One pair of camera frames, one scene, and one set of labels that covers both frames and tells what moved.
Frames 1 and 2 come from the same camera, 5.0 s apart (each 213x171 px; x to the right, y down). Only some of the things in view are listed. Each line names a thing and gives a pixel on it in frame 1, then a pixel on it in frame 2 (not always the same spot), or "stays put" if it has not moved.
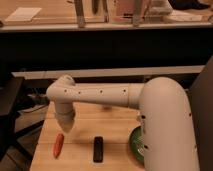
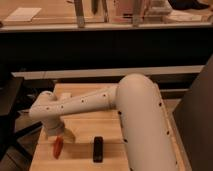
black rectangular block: [98, 149] stays put
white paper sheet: [24, 14] stays put
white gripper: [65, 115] -> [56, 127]
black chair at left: [10, 88] stays put
